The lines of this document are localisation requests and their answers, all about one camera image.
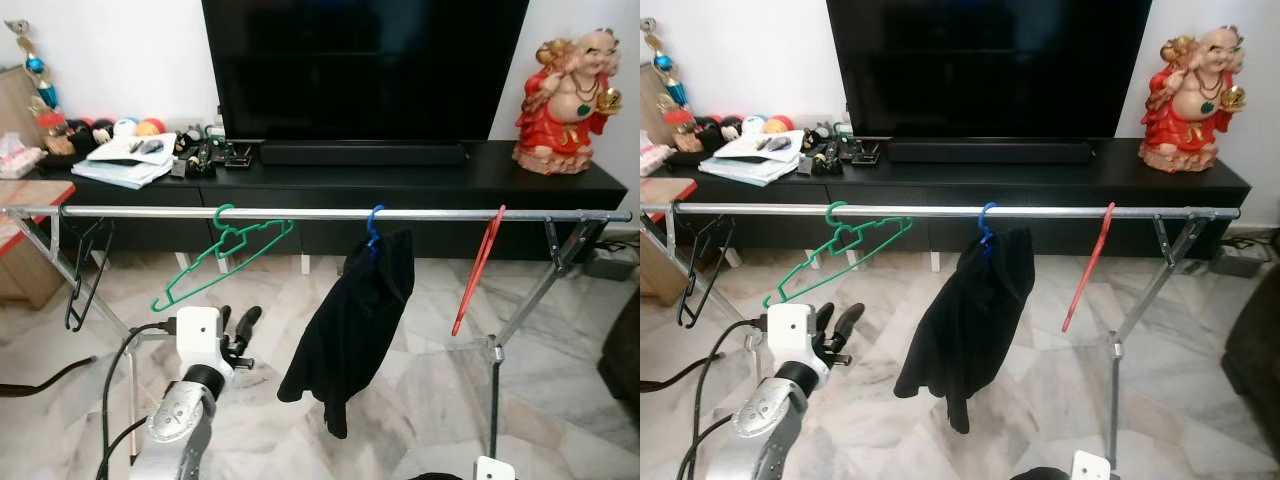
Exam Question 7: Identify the green plastic hanger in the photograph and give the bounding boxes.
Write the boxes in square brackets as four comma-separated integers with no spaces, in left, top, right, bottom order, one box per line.
[761,201,914,310]
[150,204,297,314]

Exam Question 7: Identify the red plastic hanger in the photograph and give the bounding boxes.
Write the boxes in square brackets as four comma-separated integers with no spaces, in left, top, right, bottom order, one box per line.
[449,204,509,339]
[1061,202,1117,334]

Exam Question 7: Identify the black garment with gold logo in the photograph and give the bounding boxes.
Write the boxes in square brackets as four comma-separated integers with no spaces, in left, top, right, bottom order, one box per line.
[892,225,1037,435]
[276,228,417,440]

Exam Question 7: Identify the silver metal clothes rack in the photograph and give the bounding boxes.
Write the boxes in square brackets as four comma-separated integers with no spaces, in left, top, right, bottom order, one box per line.
[0,204,635,463]
[640,202,1242,471]

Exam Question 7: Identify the black electronic gadget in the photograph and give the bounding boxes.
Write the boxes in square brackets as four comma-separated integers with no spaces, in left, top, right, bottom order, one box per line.
[800,118,889,179]
[173,120,263,182]

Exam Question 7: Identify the light wooden cabinet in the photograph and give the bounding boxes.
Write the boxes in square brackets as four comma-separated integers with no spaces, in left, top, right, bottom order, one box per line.
[640,225,701,309]
[0,65,67,313]

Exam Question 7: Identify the stack of white papers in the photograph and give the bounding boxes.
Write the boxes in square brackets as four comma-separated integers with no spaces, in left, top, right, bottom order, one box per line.
[697,129,807,189]
[71,132,180,191]

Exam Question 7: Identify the black soundbar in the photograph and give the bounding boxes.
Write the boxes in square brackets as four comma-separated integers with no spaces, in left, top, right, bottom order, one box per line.
[259,140,470,167]

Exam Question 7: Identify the pink tissue pack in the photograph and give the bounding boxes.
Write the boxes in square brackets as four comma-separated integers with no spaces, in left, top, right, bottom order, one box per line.
[0,130,48,181]
[640,140,673,178]

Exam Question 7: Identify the black television console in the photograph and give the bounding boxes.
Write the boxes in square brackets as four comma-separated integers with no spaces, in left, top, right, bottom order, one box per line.
[20,138,630,263]
[648,136,1252,263]

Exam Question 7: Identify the black flat-screen television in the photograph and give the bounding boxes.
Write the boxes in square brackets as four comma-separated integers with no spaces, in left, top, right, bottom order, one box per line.
[826,0,1154,142]
[201,0,532,142]

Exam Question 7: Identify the gold and blue trophy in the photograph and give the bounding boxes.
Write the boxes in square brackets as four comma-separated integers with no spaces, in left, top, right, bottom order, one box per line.
[643,18,694,134]
[5,18,67,139]

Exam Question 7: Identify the red laughing Buddha statue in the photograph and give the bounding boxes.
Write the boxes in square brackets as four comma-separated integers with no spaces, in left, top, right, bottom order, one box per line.
[512,27,624,177]
[1139,24,1248,174]

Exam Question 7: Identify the black wire hanger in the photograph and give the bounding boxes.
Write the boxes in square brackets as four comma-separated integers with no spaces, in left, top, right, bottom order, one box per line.
[676,214,737,330]
[62,217,117,334]

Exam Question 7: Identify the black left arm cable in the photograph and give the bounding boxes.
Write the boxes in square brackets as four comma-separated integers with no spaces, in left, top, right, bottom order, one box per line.
[95,320,183,480]
[678,317,773,480]

